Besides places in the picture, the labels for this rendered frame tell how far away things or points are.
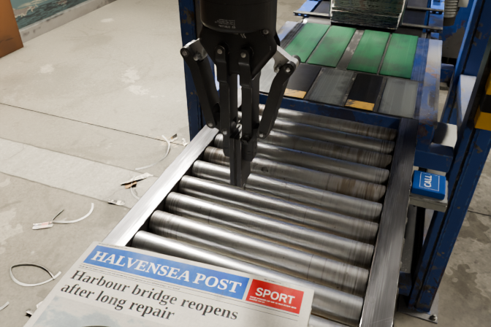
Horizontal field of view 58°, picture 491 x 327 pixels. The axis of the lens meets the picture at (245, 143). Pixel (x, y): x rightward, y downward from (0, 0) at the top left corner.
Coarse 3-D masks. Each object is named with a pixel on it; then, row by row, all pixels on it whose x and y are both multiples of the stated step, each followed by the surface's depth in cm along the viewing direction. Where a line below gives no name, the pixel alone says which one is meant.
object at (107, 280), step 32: (96, 256) 54; (128, 256) 54; (160, 256) 54; (64, 288) 50; (96, 288) 50; (128, 288) 50; (160, 288) 50; (192, 288) 50; (224, 288) 49; (256, 288) 49; (288, 288) 49; (32, 320) 46; (64, 320) 46; (96, 320) 46; (128, 320) 46; (160, 320) 46; (192, 320) 46; (224, 320) 46; (256, 320) 46; (288, 320) 46
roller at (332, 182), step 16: (208, 160) 112; (224, 160) 111; (256, 160) 109; (272, 176) 107; (288, 176) 106; (304, 176) 105; (320, 176) 104; (336, 176) 104; (336, 192) 103; (352, 192) 101; (368, 192) 100; (384, 192) 100
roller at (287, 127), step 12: (240, 120) 127; (276, 120) 125; (288, 132) 123; (300, 132) 122; (312, 132) 121; (324, 132) 120; (336, 132) 120; (348, 144) 118; (360, 144) 117; (372, 144) 116; (384, 144) 115
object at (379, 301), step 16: (400, 128) 121; (416, 128) 121; (400, 144) 115; (400, 160) 109; (400, 176) 104; (400, 192) 99; (384, 208) 95; (400, 208) 95; (384, 224) 91; (400, 224) 91; (384, 240) 87; (400, 240) 87; (384, 256) 84; (400, 256) 84; (384, 272) 80; (368, 288) 77; (384, 288) 77; (368, 304) 75; (384, 304) 75; (368, 320) 72; (384, 320) 72
